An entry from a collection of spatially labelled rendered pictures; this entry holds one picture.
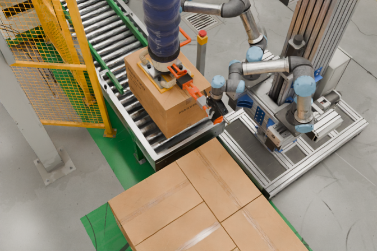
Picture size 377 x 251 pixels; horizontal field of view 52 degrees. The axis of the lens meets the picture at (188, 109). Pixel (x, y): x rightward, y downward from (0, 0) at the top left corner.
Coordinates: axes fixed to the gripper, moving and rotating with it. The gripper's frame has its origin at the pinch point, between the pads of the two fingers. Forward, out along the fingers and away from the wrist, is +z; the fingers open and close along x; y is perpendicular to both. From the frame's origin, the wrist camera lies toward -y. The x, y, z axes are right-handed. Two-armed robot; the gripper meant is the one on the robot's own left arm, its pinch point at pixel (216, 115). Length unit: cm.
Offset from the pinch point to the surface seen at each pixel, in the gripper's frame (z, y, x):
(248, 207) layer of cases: 67, -46, -1
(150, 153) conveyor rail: 62, 31, 36
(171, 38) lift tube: -29, 50, 1
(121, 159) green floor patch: 121, 69, 49
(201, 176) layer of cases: 67, -7, 13
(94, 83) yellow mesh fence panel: 38, 100, 44
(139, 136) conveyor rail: 62, 49, 35
